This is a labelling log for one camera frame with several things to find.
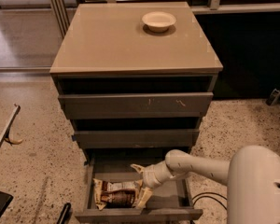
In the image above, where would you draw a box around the black power cable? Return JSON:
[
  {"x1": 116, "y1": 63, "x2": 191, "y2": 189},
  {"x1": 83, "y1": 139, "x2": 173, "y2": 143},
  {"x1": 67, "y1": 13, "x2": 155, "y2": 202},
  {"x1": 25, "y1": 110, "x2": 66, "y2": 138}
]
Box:
[{"x1": 191, "y1": 191, "x2": 229, "y2": 211}]

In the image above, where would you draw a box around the grey open bottom drawer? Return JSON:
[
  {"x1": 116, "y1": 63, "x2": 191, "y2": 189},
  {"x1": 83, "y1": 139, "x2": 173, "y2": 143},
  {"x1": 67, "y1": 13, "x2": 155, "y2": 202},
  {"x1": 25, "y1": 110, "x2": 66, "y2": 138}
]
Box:
[{"x1": 75, "y1": 148, "x2": 203, "y2": 224}]

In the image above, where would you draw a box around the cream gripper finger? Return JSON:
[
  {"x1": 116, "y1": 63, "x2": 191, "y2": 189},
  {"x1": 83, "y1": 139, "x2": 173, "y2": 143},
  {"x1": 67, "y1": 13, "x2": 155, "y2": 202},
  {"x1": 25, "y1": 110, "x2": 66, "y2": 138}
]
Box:
[
  {"x1": 135, "y1": 187, "x2": 153, "y2": 209},
  {"x1": 131, "y1": 163, "x2": 145, "y2": 174}
]

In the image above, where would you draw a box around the grey metal bar left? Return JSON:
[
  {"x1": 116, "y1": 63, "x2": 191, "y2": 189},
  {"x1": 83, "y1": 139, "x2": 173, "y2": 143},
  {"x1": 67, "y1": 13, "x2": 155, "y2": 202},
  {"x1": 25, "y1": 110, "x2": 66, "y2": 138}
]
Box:
[{"x1": 0, "y1": 105, "x2": 21, "y2": 147}]

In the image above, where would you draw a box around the white paper bowl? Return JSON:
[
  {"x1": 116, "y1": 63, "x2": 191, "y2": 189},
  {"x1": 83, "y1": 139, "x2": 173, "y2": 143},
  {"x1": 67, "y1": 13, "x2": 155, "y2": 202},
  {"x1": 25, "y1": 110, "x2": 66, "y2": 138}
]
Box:
[{"x1": 142, "y1": 11, "x2": 176, "y2": 33}]

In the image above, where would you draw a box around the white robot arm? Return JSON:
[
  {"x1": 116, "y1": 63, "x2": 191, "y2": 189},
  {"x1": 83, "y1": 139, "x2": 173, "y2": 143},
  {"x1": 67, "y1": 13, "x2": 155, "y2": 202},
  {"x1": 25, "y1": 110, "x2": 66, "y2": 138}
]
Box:
[{"x1": 133, "y1": 146, "x2": 280, "y2": 224}]

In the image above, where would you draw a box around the small grey wall device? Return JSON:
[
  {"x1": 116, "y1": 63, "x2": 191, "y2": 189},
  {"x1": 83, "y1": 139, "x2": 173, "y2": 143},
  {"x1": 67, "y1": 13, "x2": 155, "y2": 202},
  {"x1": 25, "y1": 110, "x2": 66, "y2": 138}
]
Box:
[{"x1": 266, "y1": 89, "x2": 280, "y2": 105}]

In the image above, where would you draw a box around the black handle near drawer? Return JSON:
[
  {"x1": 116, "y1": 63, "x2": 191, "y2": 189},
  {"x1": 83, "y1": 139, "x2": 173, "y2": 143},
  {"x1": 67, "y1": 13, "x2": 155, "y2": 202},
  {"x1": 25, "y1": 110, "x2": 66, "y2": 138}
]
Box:
[{"x1": 56, "y1": 203, "x2": 71, "y2": 224}]

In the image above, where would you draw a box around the brown chip bag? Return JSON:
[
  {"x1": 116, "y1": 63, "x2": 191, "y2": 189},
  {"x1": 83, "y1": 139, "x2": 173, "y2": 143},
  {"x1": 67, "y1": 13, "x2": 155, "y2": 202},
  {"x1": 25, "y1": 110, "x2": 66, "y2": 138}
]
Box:
[{"x1": 92, "y1": 178, "x2": 143, "y2": 210}]

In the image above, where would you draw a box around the grey top drawer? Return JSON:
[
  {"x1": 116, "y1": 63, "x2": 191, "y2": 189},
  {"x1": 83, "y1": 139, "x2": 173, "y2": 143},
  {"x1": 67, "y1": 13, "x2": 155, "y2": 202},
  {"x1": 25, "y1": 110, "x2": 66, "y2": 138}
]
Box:
[{"x1": 58, "y1": 92, "x2": 213, "y2": 119}]

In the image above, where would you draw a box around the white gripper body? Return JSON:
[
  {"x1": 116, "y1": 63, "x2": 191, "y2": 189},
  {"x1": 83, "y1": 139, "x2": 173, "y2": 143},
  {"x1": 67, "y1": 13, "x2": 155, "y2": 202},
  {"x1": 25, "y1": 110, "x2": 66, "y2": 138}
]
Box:
[{"x1": 143, "y1": 161, "x2": 173, "y2": 189}]

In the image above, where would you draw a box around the grey middle drawer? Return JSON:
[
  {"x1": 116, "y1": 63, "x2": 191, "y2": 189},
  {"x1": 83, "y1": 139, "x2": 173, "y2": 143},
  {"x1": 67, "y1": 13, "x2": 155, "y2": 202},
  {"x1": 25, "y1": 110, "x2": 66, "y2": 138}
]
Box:
[{"x1": 74, "y1": 129, "x2": 199, "y2": 149}]

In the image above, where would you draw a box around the yellow hook on floor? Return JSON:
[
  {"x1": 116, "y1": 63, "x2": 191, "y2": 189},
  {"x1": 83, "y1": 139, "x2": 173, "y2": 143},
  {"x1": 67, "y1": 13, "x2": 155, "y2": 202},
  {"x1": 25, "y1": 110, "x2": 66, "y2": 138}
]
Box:
[{"x1": 4, "y1": 129, "x2": 23, "y2": 145}]

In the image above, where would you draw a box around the grey drawer cabinet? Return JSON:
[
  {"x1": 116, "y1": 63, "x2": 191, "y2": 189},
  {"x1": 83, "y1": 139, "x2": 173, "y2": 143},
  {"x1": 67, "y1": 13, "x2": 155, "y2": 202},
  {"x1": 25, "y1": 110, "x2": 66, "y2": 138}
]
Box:
[{"x1": 49, "y1": 1, "x2": 224, "y2": 163}]

